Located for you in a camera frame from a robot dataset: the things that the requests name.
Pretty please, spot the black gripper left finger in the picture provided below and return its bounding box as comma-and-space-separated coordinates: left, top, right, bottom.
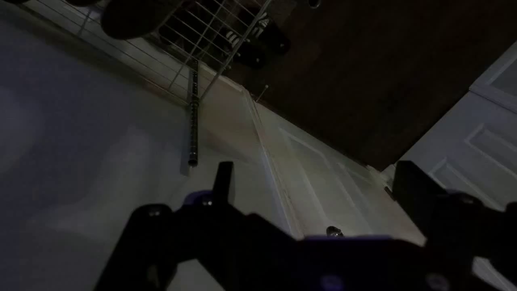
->
211, 158, 237, 205

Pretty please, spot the white flat door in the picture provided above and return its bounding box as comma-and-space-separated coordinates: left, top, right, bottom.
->
201, 79, 429, 246

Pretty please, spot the dark rounded object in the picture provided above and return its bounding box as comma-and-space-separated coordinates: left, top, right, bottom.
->
101, 0, 188, 42

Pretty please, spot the white wire shelf rack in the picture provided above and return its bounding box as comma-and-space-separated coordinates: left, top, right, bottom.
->
23, 0, 275, 105

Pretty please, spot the dark door knob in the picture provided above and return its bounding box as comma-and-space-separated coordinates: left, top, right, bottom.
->
325, 225, 346, 239

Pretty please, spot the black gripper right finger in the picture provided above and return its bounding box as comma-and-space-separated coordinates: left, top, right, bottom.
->
392, 158, 456, 239

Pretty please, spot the black white striped shoe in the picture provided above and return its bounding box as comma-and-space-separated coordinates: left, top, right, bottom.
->
224, 13, 293, 71

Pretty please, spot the black shelf bracket strip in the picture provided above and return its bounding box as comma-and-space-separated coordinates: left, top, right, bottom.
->
185, 60, 203, 168

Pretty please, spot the white panelled door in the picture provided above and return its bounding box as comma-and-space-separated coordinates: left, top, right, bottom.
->
400, 40, 517, 213

